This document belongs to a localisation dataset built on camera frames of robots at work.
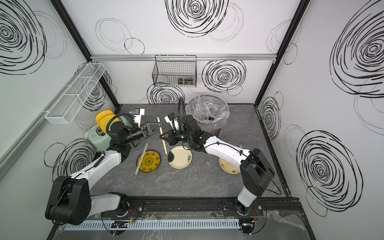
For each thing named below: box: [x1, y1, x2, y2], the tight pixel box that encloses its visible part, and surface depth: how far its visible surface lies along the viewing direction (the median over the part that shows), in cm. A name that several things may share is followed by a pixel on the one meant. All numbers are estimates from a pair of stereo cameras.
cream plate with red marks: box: [218, 157, 241, 175], surface depth 88 cm
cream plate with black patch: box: [168, 145, 193, 169], surface depth 93 cm
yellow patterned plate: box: [136, 150, 161, 173], surface depth 91 cm
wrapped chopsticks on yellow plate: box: [135, 142, 149, 175], surface depth 91 cm
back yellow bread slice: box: [95, 109, 116, 124], surface depth 86 cm
